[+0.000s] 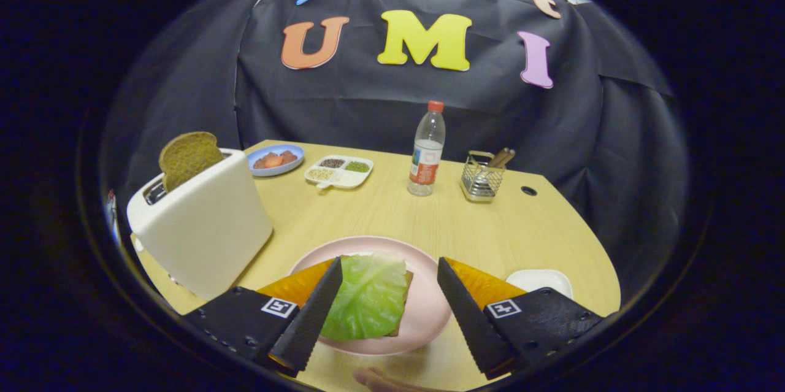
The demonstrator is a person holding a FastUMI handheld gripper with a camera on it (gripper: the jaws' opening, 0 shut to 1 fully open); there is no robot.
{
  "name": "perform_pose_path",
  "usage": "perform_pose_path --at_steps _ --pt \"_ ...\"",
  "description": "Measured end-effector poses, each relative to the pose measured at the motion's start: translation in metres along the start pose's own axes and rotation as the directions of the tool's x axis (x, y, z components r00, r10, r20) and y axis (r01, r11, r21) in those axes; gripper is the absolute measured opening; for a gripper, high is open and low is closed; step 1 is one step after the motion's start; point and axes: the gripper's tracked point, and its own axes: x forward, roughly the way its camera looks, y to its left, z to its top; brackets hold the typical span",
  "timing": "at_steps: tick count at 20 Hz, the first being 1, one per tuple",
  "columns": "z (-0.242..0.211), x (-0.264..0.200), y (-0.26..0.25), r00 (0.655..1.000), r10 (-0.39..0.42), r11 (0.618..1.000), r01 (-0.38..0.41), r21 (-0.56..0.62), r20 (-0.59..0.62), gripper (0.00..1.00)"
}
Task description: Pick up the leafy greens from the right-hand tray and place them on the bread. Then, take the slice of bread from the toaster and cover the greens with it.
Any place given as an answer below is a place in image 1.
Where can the red food pieces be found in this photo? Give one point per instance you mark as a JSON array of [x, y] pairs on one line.
[[273, 161]]

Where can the white divided dish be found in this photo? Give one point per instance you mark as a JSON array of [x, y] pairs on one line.
[[349, 179]]

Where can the black backdrop cloth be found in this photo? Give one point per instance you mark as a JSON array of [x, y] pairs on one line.
[[368, 103]]

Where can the brown bread slice with ham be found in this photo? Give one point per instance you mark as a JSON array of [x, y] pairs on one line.
[[408, 284]]

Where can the green lettuce leaf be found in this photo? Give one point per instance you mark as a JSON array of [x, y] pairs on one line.
[[368, 300]]

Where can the plain brown bread slice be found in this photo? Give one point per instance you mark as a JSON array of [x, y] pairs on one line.
[[190, 159]]

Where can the white toaster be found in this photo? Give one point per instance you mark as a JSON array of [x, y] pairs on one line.
[[208, 232]]

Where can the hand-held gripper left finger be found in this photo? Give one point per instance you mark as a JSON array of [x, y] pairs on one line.
[[313, 324]]

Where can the clear bottle with red cap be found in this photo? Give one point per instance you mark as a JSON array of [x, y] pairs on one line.
[[426, 159]]

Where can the white square plate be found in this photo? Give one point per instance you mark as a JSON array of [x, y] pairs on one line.
[[539, 278]]

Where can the blue round plate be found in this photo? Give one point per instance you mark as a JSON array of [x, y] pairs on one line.
[[295, 149]]

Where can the pink round plate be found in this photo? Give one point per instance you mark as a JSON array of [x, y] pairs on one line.
[[429, 306]]

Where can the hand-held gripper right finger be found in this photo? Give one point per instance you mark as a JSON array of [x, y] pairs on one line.
[[469, 318]]

